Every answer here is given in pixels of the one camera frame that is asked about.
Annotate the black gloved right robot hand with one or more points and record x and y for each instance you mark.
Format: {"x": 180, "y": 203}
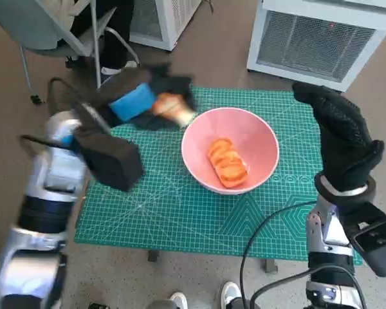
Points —
{"x": 341, "y": 145}

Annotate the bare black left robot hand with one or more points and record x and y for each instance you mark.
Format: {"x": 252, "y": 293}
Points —
{"x": 132, "y": 99}

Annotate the toy bread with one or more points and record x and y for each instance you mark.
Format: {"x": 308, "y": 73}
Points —
{"x": 226, "y": 162}
{"x": 170, "y": 107}

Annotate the pink bowl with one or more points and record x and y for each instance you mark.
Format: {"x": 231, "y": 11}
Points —
{"x": 244, "y": 135}

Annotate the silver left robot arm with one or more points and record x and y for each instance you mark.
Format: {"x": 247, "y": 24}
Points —
{"x": 48, "y": 183}

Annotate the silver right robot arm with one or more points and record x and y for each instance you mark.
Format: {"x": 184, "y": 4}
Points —
{"x": 328, "y": 257}

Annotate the person on chair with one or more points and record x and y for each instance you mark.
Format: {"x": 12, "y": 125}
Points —
{"x": 115, "y": 38}

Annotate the small white mesh appliance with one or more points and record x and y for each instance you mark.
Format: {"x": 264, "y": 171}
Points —
{"x": 167, "y": 19}

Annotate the large white mesh appliance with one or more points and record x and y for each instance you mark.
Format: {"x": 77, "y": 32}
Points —
{"x": 308, "y": 48}

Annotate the green cutting mat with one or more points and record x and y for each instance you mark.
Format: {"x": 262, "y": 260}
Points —
{"x": 167, "y": 212}

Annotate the grey chair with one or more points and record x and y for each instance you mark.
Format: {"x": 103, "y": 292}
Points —
{"x": 35, "y": 29}

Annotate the table leg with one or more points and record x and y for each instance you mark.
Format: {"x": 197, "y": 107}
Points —
{"x": 271, "y": 266}
{"x": 153, "y": 256}

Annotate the white shoe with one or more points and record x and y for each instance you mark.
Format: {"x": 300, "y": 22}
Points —
{"x": 179, "y": 301}
{"x": 231, "y": 294}

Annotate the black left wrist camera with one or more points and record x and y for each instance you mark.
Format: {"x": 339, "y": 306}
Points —
{"x": 109, "y": 157}

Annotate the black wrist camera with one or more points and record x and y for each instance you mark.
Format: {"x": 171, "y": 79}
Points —
{"x": 376, "y": 244}
{"x": 109, "y": 157}

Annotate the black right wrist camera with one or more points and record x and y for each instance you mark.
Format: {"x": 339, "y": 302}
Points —
{"x": 376, "y": 244}

